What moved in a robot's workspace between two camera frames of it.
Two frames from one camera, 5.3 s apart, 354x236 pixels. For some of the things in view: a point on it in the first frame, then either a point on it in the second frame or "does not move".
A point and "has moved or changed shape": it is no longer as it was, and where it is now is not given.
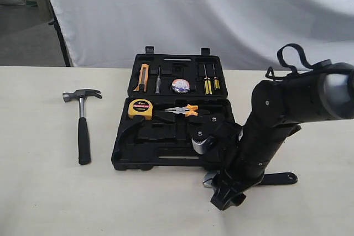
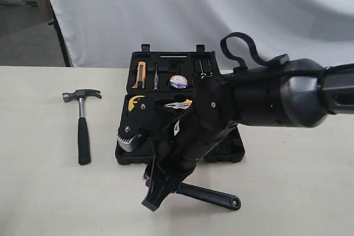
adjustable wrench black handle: (277, 178) → (202, 195)
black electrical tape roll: (180, 85) has moved or changed shape
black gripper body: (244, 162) → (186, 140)
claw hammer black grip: (83, 133) does not move
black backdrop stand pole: (56, 24) does not move
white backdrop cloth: (105, 19) does not move
